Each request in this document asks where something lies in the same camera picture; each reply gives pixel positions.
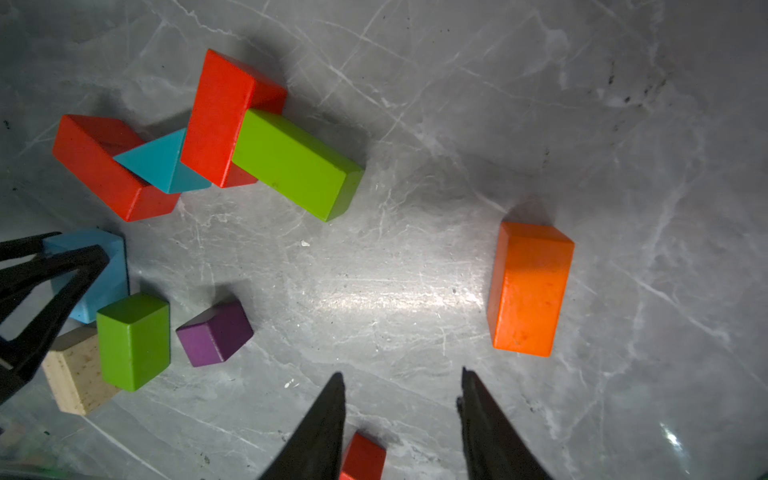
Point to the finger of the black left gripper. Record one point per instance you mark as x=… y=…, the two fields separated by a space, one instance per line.
x=23 y=355
x=28 y=246

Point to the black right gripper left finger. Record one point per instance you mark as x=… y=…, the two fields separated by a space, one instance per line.
x=314 y=451

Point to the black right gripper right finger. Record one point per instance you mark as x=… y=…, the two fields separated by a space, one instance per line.
x=492 y=447

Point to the light blue block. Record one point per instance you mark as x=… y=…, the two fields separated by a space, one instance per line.
x=111 y=285

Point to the green block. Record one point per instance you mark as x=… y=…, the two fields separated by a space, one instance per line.
x=134 y=340
x=296 y=164

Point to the red block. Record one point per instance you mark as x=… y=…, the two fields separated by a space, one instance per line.
x=363 y=459
x=87 y=147
x=227 y=89

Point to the purple cube block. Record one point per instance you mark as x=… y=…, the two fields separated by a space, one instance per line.
x=216 y=334

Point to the teal triangle block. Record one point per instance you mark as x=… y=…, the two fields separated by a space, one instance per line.
x=158 y=162

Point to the orange block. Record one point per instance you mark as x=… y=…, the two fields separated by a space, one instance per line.
x=528 y=284

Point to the natural wood block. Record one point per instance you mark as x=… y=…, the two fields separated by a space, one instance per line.
x=72 y=368

